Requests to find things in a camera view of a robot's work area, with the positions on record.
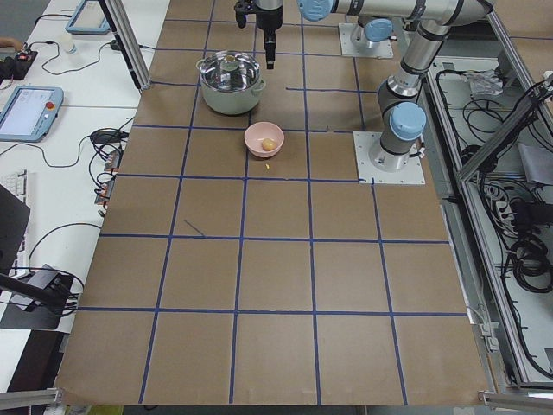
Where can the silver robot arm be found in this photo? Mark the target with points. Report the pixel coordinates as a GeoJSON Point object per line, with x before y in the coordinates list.
{"type": "Point", "coordinates": [376, 29]}
{"type": "Point", "coordinates": [403, 119]}

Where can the person hand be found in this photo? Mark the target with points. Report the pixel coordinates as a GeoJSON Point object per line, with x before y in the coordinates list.
{"type": "Point", "coordinates": [9, 42]}

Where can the pale green steel pot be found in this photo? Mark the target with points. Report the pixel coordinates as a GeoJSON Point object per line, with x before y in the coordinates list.
{"type": "Point", "coordinates": [233, 104]}

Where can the blue teach pendant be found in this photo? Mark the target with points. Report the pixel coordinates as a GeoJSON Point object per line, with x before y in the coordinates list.
{"type": "Point", "coordinates": [88, 19]}
{"type": "Point", "coordinates": [29, 113]}

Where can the white keyboard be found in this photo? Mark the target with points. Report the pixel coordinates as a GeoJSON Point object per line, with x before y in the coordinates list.
{"type": "Point", "coordinates": [17, 184]}

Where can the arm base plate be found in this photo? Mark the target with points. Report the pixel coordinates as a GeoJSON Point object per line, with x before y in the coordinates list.
{"type": "Point", "coordinates": [376, 166]}
{"type": "Point", "coordinates": [353, 43]}

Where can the brown egg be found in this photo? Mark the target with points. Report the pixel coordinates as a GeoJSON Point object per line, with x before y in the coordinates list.
{"type": "Point", "coordinates": [268, 144]}

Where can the pink bowl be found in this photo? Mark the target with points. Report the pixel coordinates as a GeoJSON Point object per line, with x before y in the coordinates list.
{"type": "Point", "coordinates": [257, 132]}

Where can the far blue teach pendant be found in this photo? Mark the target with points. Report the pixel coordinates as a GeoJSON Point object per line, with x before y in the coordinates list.
{"type": "Point", "coordinates": [88, 19]}

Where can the near blue teach pendant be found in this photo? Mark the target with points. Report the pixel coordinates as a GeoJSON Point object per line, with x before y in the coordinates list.
{"type": "Point", "coordinates": [29, 113]}

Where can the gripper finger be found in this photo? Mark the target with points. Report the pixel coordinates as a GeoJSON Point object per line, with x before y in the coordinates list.
{"type": "Point", "coordinates": [270, 54]}

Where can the glass pot lid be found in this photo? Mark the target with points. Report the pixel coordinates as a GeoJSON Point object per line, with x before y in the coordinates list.
{"type": "Point", "coordinates": [229, 71]}

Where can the aluminium frame post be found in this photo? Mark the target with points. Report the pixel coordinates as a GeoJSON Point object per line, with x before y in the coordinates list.
{"type": "Point", "coordinates": [118, 20]}

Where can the white plastic cup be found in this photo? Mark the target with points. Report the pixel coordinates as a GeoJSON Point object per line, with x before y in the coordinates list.
{"type": "Point", "coordinates": [67, 43]}

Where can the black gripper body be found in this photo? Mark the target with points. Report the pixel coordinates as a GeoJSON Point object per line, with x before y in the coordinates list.
{"type": "Point", "coordinates": [270, 19]}

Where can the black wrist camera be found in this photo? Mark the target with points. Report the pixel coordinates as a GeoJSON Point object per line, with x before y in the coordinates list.
{"type": "Point", "coordinates": [243, 8]}

